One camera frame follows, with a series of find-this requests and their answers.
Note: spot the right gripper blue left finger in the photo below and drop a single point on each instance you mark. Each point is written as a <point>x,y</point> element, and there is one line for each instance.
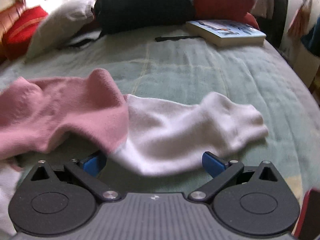
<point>84,174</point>

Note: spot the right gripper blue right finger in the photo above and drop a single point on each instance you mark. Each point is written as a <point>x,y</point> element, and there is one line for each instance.
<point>224,174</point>

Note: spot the pink and white sweater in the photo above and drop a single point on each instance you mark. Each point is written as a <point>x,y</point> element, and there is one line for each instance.
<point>149,136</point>

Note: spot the hanging clothes on rack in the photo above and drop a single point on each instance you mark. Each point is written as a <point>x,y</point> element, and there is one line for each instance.
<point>271,18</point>

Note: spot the red phone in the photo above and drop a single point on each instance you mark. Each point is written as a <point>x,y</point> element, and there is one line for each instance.
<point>308,225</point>

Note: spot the green plaid bed blanket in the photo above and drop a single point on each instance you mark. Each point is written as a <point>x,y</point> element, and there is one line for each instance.
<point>185,71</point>

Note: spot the paperback book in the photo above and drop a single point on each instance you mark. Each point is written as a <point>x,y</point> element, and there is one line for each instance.
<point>223,33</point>

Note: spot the grey pillow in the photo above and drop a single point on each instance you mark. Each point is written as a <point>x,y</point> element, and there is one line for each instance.
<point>59,26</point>

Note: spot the red pillow at headboard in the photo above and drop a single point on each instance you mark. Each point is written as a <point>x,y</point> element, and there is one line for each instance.
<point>17,39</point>

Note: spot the black pen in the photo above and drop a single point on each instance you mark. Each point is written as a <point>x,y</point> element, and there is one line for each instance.
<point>174,38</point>

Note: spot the right pink curtain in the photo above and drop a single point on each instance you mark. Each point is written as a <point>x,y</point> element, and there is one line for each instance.
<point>301,20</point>

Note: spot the black backpack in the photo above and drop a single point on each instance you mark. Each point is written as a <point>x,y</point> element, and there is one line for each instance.
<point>114,16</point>

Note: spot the red quilt behind backpack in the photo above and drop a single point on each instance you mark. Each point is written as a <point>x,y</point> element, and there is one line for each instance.
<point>234,10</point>

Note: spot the wooden headboard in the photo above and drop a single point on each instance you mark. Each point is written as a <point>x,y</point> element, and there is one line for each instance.
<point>8,17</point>

